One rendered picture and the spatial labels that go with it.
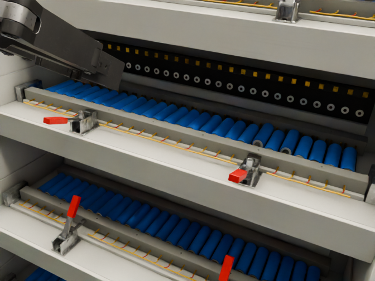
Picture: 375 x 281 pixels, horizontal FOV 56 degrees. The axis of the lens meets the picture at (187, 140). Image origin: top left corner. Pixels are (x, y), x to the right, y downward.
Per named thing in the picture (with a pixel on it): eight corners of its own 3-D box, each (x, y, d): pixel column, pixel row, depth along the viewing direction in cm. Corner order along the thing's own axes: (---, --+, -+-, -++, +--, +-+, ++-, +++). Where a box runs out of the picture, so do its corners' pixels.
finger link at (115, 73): (75, 38, 30) (82, 39, 30) (119, 62, 37) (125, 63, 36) (66, 72, 30) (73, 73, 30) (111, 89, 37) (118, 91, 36)
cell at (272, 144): (283, 141, 54) (273, 160, 49) (272, 139, 55) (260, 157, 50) (285, 131, 53) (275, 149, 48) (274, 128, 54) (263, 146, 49)
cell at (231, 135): (245, 131, 56) (232, 149, 51) (234, 129, 57) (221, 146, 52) (246, 121, 56) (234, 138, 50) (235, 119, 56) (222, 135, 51)
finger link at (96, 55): (66, 40, 28) (95, 46, 27) (102, 59, 33) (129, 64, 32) (61, 58, 28) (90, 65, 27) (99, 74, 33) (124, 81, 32)
